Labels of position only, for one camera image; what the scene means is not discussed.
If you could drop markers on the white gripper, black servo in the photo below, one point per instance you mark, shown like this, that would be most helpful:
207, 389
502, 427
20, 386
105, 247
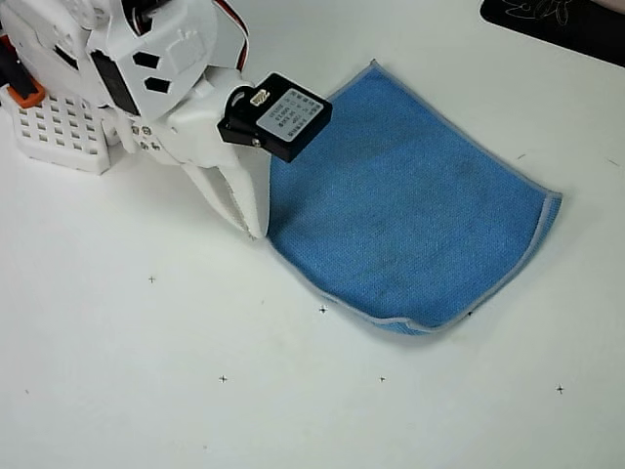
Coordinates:
202, 132

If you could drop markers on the blue microfibre cloth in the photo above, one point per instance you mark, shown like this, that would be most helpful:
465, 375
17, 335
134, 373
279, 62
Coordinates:
415, 205

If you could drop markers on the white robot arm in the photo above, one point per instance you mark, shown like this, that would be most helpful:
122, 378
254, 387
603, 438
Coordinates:
195, 29

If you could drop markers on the white perforated arm base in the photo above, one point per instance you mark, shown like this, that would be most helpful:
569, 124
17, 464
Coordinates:
58, 141

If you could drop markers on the orange and black clamp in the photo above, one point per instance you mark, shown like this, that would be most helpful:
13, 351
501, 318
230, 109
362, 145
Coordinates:
14, 71

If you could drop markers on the black mat with line drawing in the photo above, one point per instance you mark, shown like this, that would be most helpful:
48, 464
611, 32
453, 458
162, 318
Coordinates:
586, 29

